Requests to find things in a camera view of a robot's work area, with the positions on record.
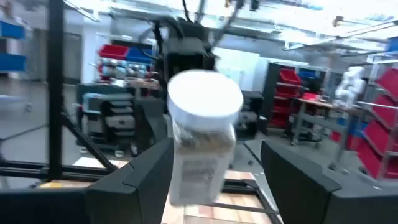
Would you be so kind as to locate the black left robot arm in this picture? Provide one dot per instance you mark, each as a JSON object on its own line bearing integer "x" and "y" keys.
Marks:
{"x": 186, "y": 59}

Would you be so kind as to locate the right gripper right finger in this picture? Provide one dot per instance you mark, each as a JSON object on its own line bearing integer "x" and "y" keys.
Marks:
{"x": 295, "y": 186}

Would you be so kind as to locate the black shelving unit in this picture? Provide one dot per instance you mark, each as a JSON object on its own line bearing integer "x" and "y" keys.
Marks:
{"x": 270, "y": 93}

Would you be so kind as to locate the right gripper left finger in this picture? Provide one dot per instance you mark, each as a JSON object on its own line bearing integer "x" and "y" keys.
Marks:
{"x": 149, "y": 174}

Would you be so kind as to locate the blue wall storage bin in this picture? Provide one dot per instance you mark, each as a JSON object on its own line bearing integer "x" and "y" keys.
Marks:
{"x": 12, "y": 30}
{"x": 12, "y": 62}

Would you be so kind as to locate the wooden workbench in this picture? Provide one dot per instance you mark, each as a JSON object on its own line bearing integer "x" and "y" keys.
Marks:
{"x": 314, "y": 104}

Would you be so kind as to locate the white-lid spice jar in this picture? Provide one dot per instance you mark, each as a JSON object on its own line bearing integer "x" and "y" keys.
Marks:
{"x": 202, "y": 102}

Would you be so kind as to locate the white humanoid robot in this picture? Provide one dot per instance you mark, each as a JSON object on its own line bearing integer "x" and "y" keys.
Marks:
{"x": 349, "y": 87}

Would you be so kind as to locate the grey drawer cart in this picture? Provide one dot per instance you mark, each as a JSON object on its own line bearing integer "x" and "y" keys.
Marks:
{"x": 118, "y": 121}

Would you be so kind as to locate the metal storage rack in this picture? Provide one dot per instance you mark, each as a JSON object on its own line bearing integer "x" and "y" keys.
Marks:
{"x": 388, "y": 149}

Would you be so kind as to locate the red storage bin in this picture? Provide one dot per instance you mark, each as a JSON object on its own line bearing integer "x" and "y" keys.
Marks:
{"x": 376, "y": 152}
{"x": 113, "y": 52}
{"x": 289, "y": 77}
{"x": 388, "y": 84}

